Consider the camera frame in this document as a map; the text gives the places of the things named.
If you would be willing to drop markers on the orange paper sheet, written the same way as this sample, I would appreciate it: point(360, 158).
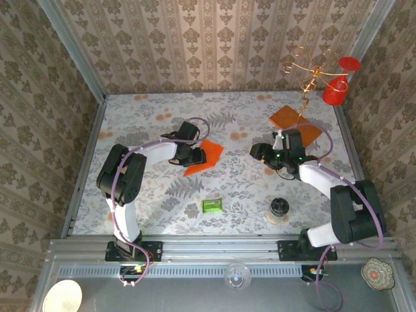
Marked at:
point(213, 151)

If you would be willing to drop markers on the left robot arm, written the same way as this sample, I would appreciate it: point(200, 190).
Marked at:
point(130, 221)

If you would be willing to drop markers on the green packet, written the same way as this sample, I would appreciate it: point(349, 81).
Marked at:
point(213, 206)

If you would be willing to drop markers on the floral table cover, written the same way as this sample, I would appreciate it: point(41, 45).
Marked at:
point(146, 107)

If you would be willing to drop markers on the red wine glass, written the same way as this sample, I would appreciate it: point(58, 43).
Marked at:
point(334, 92)

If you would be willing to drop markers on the small circuit board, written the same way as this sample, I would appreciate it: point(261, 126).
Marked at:
point(313, 272)
point(133, 271)

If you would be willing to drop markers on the clear wine glass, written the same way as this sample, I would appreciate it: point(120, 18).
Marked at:
point(238, 276)

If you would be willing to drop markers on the small patterned dish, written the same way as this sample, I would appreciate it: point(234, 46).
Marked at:
point(377, 274)

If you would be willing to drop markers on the white plate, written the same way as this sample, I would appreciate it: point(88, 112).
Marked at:
point(61, 297)

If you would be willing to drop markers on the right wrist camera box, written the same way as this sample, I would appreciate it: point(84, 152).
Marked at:
point(294, 139)

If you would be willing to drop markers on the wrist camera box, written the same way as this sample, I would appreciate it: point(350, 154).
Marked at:
point(294, 139)
point(188, 131)

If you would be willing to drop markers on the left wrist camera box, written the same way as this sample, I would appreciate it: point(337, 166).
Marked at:
point(188, 131)

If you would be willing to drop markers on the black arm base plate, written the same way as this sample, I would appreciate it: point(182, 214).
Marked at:
point(289, 252)
point(152, 252)

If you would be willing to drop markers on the aluminium cage frame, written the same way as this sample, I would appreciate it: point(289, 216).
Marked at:
point(211, 248)

